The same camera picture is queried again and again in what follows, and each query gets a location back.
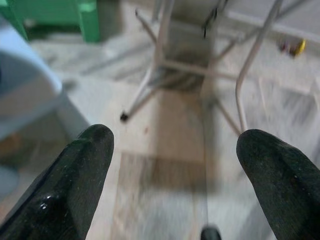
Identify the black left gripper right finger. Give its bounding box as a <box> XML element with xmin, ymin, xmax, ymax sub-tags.
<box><xmin>236</xmin><ymin>128</ymin><xmax>320</xmax><ymax>240</ymax></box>

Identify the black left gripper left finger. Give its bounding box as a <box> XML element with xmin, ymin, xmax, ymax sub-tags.
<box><xmin>0</xmin><ymin>124</ymin><xmax>115</xmax><ymax>240</ymax></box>

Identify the grey plastic rubbish bin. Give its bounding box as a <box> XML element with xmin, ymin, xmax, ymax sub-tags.
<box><xmin>0</xmin><ymin>14</ymin><xmax>83</xmax><ymax>186</ymax></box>

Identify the yellow and dark small object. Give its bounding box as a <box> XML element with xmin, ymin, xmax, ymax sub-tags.
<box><xmin>278</xmin><ymin>38</ymin><xmax>307</xmax><ymax>57</ymax></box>

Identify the green wooden cabinet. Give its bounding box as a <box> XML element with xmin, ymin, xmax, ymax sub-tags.
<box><xmin>0</xmin><ymin>0</ymin><xmax>101</xmax><ymax>43</ymax></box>

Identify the grey metal folding table frame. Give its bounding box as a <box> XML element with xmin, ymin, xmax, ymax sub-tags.
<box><xmin>120</xmin><ymin>0</ymin><xmax>320</xmax><ymax>135</ymax></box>

